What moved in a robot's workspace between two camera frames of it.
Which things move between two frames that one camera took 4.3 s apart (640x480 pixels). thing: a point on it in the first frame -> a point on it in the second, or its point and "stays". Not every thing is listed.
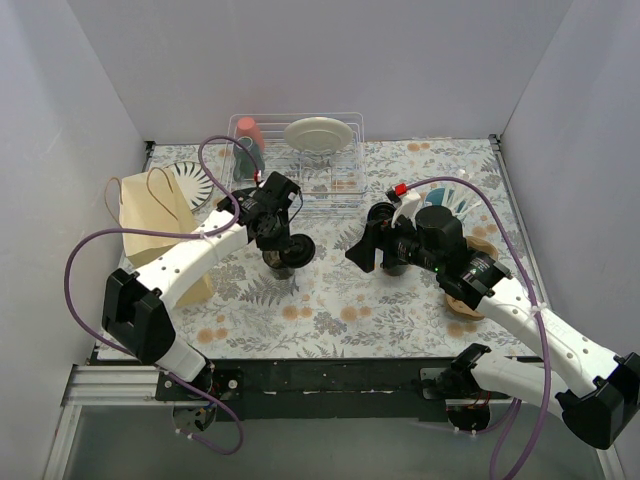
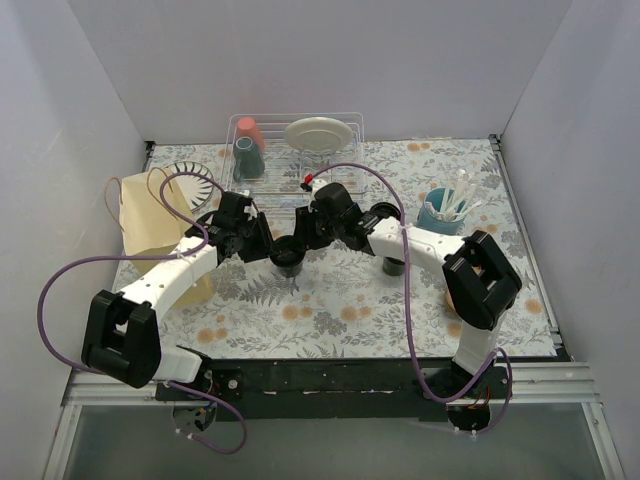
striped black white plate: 195,183 stays
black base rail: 381,390 stays
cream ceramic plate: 318,134 stays
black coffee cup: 396,270 stays
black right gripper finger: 364,255 -> 317,239
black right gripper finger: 374,235 -> 305,226
